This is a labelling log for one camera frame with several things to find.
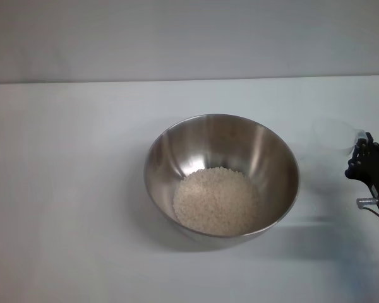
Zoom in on clear plastic measuring cup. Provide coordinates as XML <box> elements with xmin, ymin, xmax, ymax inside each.
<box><xmin>311</xmin><ymin>117</ymin><xmax>369</xmax><ymax>193</ymax></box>

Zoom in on white rice grains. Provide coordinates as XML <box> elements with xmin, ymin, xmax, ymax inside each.
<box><xmin>172</xmin><ymin>166</ymin><xmax>262</xmax><ymax>236</ymax></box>

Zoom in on stainless steel mixing bowl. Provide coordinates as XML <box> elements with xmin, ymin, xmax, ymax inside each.
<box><xmin>144</xmin><ymin>113</ymin><xmax>301</xmax><ymax>246</ymax></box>

